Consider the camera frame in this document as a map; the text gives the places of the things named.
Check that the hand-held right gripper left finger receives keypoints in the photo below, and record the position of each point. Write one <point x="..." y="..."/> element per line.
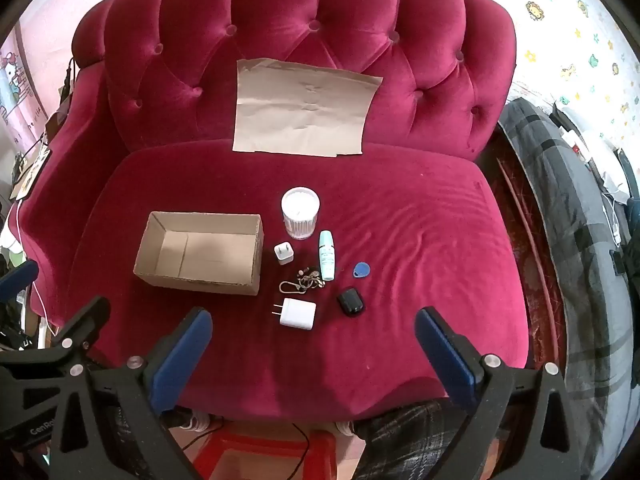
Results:
<point x="180" y="360"/>

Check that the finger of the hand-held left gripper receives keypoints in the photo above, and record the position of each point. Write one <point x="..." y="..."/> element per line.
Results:
<point x="19" y="281"/>
<point x="85" y="321"/>

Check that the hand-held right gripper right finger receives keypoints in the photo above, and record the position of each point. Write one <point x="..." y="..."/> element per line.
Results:
<point x="450" y="360"/>

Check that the cardboard box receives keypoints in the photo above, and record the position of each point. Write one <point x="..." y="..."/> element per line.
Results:
<point x="200" y="255"/>

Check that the black earbud case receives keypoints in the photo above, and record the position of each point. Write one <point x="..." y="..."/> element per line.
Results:
<point x="351" y="302"/>

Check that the blue key fob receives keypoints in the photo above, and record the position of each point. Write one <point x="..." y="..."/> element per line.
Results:
<point x="361" y="270"/>

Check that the large white charger plug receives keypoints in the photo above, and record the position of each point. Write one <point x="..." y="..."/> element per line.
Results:
<point x="298" y="314"/>

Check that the small white charger plug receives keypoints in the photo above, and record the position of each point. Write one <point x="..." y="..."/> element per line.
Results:
<point x="283" y="255"/>

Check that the light blue cosmetic bottle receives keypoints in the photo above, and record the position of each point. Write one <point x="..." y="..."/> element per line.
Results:
<point x="327" y="257"/>

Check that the person's plaid trouser leg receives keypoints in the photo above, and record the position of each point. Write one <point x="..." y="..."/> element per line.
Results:
<point x="400" y="440"/>

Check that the red plastic stool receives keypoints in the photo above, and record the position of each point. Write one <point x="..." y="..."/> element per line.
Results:
<point x="215" y="452"/>

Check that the brown hanging tag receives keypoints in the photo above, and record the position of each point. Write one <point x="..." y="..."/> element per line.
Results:
<point x="32" y="172"/>

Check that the red velvet tufted sofa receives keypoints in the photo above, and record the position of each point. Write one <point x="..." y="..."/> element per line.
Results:
<point x="400" y="210"/>

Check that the grey plaid blanket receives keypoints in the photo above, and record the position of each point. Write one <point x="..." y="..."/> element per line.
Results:
<point x="575" y="240"/>

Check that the white cotton swab container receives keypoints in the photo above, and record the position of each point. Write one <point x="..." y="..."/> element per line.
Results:
<point x="300" y="207"/>

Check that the brown paper sheet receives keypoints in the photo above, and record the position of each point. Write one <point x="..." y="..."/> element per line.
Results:
<point x="305" y="110"/>

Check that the cartoon wall poster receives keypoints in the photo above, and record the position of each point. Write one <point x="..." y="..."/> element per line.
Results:
<point x="15" y="90"/>

